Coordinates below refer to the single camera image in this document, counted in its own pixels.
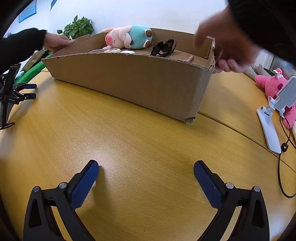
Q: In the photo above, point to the pink plush toy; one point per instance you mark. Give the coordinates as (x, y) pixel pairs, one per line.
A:
(272, 85)

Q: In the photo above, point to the white clear phone case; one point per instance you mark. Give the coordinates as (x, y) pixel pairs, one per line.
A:
(111, 50)

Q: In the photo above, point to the green potted plant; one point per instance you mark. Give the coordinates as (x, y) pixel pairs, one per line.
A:
(78, 27)

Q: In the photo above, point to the person's right forearm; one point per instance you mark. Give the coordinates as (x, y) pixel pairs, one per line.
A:
(266, 23)

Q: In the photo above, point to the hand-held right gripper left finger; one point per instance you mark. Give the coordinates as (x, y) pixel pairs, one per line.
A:
(83, 183)

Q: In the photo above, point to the white earbuds case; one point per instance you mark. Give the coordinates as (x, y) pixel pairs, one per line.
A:
(128, 52)

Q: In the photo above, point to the person's left hand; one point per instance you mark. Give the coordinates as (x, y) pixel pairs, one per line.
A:
(55, 42)

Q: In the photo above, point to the white phone stand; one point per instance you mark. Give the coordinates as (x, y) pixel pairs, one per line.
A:
(268, 129)

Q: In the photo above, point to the person's right hand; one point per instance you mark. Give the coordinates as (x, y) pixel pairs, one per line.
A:
(231, 41)

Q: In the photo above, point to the green board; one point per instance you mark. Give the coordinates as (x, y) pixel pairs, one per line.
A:
(32, 71)

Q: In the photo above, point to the person's left forearm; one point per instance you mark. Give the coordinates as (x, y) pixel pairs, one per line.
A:
(20, 44)

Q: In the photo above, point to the brown paper packet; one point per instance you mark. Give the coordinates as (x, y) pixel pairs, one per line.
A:
(34, 58)

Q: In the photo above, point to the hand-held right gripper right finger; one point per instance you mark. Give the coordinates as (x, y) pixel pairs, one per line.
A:
(208, 185)

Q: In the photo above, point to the white bag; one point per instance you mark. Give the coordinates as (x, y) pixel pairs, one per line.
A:
(260, 69)

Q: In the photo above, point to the brown cardboard box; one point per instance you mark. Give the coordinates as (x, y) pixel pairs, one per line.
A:
(138, 81)

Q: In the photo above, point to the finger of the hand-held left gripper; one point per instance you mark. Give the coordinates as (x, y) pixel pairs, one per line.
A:
(30, 86)
(29, 96)

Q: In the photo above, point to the blue wall poster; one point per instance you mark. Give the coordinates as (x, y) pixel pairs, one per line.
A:
(53, 3)
(27, 12)

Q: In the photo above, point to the pink and teal pig plush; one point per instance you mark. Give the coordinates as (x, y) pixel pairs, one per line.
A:
(136, 34)

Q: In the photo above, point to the pink pen-shaped item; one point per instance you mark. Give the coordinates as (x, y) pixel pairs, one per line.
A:
(190, 58)

